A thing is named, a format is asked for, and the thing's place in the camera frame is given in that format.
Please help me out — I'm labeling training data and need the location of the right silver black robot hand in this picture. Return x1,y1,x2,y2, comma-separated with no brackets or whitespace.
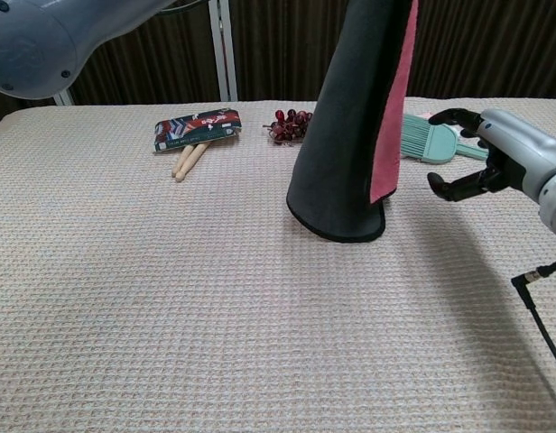
426,107,556,203

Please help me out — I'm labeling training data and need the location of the red and grey cloth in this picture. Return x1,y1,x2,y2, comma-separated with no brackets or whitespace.
285,0,420,244

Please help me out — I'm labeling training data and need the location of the mint green plastic brush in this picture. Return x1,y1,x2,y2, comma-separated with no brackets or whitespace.
400,113,491,164

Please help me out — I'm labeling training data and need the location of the dark red grape bunch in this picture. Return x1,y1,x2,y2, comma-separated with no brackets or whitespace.
263,108,314,145

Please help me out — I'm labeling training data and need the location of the dark brown pleated curtain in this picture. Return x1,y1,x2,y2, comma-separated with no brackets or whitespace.
0,0,556,127

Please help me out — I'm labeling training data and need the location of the dark patterned snack box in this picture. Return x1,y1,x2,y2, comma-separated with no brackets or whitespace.
153,107,241,154

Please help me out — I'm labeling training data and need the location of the beige waffle tablecloth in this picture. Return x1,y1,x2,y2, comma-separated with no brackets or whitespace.
0,97,556,433

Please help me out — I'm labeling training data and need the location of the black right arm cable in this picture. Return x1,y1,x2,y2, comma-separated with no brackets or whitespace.
511,259,556,380

